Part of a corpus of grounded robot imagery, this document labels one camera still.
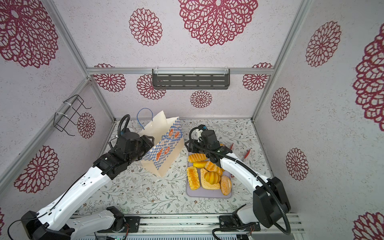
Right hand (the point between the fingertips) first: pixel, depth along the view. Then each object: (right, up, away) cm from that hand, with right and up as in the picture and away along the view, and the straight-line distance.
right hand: (188, 141), depth 81 cm
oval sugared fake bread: (+21, -24, 0) cm, 31 cm away
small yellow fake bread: (+7, -15, +10) cm, 19 cm away
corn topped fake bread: (+3, -21, +4) cm, 22 cm away
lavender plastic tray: (+8, -29, +2) cm, 30 cm away
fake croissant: (+13, -15, +6) cm, 21 cm away
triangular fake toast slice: (+9, -24, +2) cm, 25 cm away
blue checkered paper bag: (-11, -2, +2) cm, 11 cm away
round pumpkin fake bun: (+13, -20, 0) cm, 23 cm away
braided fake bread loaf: (+5, -10, +13) cm, 17 cm away
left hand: (-18, 0, -7) cm, 19 cm away
